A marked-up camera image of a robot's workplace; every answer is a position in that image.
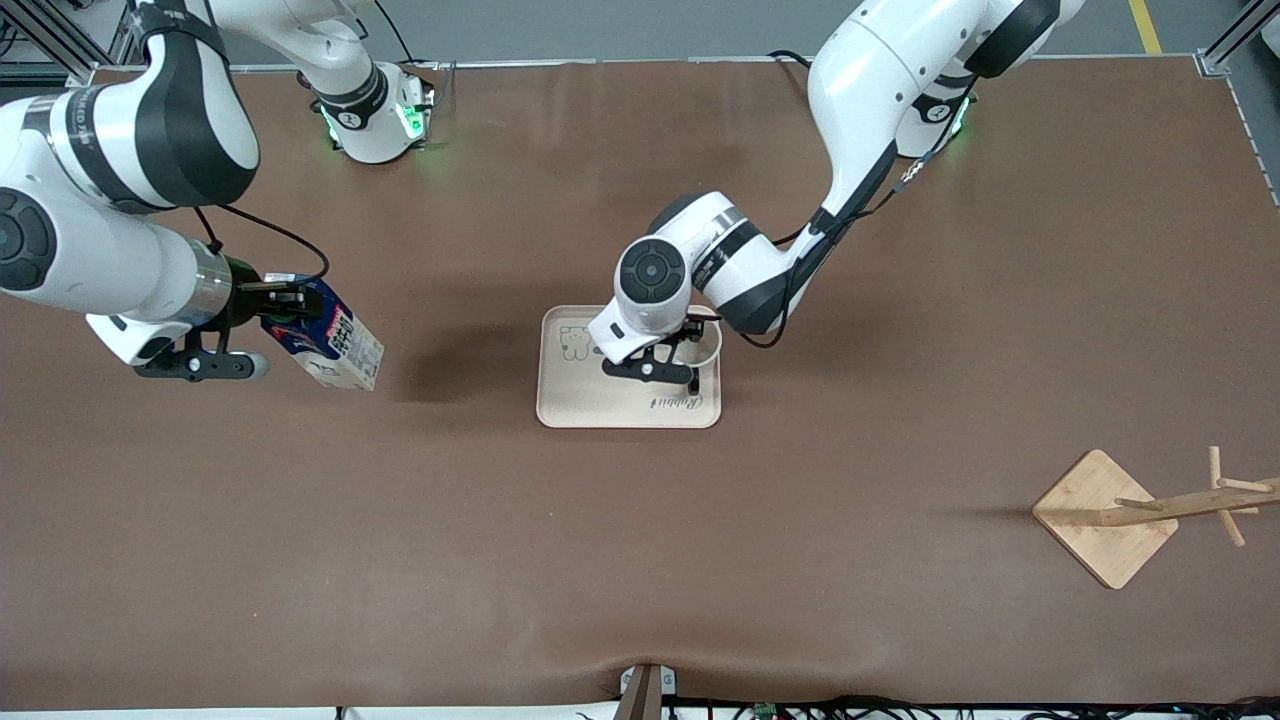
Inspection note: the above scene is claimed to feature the blue white milk carton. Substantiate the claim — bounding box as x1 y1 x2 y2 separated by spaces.
260 273 385 392

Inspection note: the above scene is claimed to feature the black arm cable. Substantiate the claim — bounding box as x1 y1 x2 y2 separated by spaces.
738 85 979 351
193 204 332 288

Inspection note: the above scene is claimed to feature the cream rectangular tray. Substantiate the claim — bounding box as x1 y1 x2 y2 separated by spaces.
536 305 722 430

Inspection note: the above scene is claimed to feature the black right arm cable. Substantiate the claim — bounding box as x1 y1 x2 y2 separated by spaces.
193 204 332 288

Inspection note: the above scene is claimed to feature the black right base cable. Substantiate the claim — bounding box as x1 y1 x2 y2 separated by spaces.
375 0 446 73

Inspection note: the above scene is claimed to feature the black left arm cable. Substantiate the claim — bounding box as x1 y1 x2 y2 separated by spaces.
738 85 979 351

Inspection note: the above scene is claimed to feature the wooden mug stand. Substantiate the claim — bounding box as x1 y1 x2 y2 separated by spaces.
1032 446 1280 590

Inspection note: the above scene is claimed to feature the metal table edge bracket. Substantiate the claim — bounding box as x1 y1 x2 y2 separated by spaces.
615 663 679 720

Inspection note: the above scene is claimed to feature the white smiley mug black handle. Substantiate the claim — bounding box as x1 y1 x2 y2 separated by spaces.
668 314 724 397

